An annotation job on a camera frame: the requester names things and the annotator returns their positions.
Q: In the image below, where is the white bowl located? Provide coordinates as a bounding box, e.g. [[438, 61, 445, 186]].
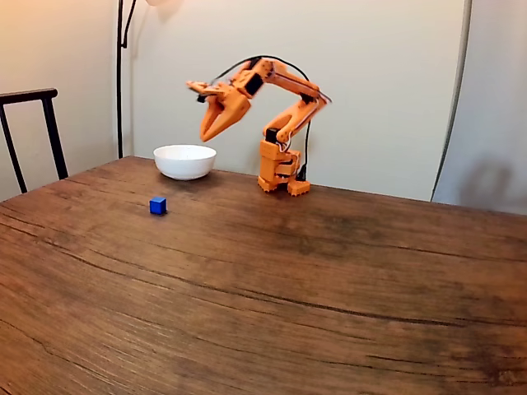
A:
[[152, 143, 217, 181]]

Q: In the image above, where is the orange camera mount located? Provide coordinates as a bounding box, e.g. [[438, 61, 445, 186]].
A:
[[186, 80, 234, 104]]

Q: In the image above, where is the grey curved pole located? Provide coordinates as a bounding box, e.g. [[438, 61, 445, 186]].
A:
[[430, 0, 474, 202]]

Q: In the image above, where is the black floor lamp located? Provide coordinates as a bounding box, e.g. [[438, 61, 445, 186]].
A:
[[116, 0, 184, 160]]

